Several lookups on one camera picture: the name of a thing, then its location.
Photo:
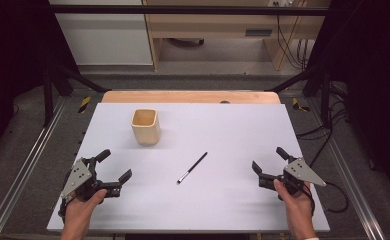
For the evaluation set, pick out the light wooden desk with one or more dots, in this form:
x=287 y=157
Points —
x=213 y=25

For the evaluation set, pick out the person's right hand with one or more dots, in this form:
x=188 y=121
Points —
x=294 y=208

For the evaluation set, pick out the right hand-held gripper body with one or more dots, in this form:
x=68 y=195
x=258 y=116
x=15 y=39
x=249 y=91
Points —
x=299 y=171

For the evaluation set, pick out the square wooden cup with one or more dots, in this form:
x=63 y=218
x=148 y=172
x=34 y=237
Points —
x=145 y=128

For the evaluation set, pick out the dark curtain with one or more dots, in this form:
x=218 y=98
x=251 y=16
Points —
x=13 y=50
x=373 y=66

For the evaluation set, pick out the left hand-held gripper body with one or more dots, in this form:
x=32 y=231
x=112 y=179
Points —
x=78 y=176

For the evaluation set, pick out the white table cover sheet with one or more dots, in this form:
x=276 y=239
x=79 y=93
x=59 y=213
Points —
x=199 y=206

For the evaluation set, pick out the person's left hand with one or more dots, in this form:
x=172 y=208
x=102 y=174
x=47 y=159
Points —
x=78 y=211

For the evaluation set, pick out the black metal stand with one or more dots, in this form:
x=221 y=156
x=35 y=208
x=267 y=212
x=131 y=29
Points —
x=325 y=100
x=48 y=100

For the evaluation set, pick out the wooden table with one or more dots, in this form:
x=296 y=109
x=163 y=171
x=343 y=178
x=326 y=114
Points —
x=183 y=97

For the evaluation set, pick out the white cabinet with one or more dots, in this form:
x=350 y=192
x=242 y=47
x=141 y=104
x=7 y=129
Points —
x=106 y=36

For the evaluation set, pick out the grey desk label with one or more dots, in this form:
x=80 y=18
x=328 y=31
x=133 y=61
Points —
x=258 y=32

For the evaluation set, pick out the dark round table grommet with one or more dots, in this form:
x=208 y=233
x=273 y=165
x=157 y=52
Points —
x=224 y=101

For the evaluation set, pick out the aluminium floor rail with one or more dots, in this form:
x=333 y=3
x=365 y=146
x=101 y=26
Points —
x=349 y=173
x=19 y=173

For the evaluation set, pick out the white power strip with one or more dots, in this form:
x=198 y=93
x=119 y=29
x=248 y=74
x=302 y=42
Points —
x=283 y=2

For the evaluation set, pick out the black horizontal frame bar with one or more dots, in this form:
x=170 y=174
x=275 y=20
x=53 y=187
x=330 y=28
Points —
x=183 y=10

